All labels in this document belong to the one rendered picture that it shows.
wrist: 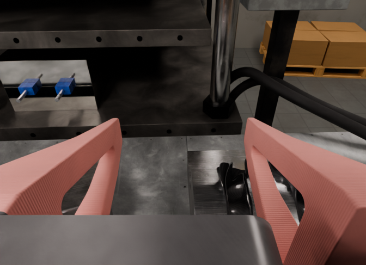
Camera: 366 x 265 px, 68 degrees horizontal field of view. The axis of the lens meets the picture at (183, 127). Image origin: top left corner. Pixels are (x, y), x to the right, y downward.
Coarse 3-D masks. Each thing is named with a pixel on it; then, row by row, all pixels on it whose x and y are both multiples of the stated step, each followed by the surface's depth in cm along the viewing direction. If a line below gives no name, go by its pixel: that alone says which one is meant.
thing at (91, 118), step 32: (128, 64) 118; (160, 64) 118; (192, 64) 118; (0, 96) 96; (128, 96) 96; (160, 96) 96; (192, 96) 96; (0, 128) 82; (32, 128) 82; (64, 128) 82; (128, 128) 83; (160, 128) 84; (192, 128) 84; (224, 128) 85
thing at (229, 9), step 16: (224, 0) 65; (224, 16) 68; (224, 32) 70; (224, 48) 72; (224, 64) 75; (224, 80) 78; (208, 96) 87; (224, 96) 82; (208, 112) 85; (224, 112) 83
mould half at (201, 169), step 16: (192, 160) 59; (208, 160) 59; (224, 160) 59; (240, 160) 59; (192, 176) 46; (208, 176) 46; (192, 192) 45; (208, 192) 43; (288, 192) 43; (192, 208) 46; (208, 208) 42; (224, 208) 42
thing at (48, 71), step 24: (48, 48) 86; (72, 48) 86; (96, 48) 90; (0, 72) 80; (24, 72) 81; (48, 72) 81; (72, 72) 81; (96, 72) 89; (48, 96) 86; (72, 96) 86; (96, 96) 89
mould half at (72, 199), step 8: (88, 176) 49; (80, 184) 47; (88, 184) 47; (72, 192) 46; (80, 192) 46; (64, 200) 45; (72, 200) 45; (80, 200) 45; (64, 208) 43; (72, 208) 44
